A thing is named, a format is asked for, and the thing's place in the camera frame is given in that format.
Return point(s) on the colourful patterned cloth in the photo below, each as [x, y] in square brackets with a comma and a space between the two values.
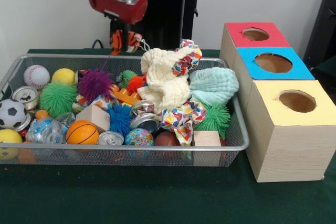
[183, 117]
[187, 58]

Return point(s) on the wooden three-hole box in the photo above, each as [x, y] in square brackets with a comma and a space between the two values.
[288, 150]

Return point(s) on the black stand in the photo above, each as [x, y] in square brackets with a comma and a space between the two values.
[323, 24]

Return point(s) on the dark green tablecloth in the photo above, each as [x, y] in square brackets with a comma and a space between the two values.
[326, 66]
[157, 197]

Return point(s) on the cream waffle cloth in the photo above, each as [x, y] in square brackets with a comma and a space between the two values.
[165, 85]

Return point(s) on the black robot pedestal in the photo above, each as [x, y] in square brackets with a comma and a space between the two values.
[168, 24]

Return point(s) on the mint green waffle cloth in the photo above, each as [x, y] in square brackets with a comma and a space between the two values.
[215, 85]

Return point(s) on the black and white soccer ball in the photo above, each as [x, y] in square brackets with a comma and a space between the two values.
[11, 113]

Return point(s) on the orange striped tiger plush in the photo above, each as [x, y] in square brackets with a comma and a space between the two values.
[134, 39]

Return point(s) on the green spiky ball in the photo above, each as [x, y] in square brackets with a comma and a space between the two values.
[57, 99]
[219, 115]

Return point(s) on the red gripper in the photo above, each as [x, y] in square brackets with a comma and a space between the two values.
[118, 7]

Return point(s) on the globe print ball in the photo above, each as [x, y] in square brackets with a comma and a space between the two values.
[139, 137]

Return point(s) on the purple spiky ball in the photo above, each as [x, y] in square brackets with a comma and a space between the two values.
[95, 85]

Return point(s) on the orange basketball toy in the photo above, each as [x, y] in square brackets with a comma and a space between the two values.
[82, 132]

